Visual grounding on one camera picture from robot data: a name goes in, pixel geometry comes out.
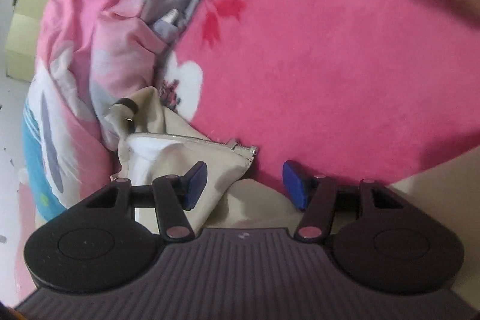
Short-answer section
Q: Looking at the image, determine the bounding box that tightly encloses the beige zip jacket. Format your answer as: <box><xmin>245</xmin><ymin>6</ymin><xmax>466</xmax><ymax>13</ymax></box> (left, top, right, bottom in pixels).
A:
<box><xmin>101</xmin><ymin>85</ymin><xmax>480</xmax><ymax>231</ymax></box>

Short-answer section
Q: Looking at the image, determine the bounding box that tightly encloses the pink floral fleece blanket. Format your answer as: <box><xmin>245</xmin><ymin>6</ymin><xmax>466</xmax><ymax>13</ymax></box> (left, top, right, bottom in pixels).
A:
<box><xmin>159</xmin><ymin>0</ymin><xmax>480</xmax><ymax>199</ymax></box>

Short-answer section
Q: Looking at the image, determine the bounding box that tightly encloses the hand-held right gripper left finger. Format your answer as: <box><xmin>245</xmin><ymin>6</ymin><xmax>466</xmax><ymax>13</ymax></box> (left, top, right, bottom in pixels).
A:
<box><xmin>86</xmin><ymin>161</ymin><xmax>208</xmax><ymax>242</ymax></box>

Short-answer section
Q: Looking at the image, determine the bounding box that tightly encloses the pale green cabinet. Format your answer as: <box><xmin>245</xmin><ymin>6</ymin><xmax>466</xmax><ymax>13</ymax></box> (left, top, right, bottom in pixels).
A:
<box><xmin>4</xmin><ymin>0</ymin><xmax>59</xmax><ymax>82</ymax></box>

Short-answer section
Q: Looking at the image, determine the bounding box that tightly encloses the pink patterned quilt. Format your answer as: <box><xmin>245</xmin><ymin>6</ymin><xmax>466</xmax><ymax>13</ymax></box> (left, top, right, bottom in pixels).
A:
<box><xmin>17</xmin><ymin>0</ymin><xmax>235</xmax><ymax>231</ymax></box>

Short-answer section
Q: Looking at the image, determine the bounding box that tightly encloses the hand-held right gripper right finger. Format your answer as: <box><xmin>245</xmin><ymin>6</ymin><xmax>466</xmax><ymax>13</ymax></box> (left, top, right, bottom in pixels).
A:
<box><xmin>282</xmin><ymin>160</ymin><xmax>404</xmax><ymax>242</ymax></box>

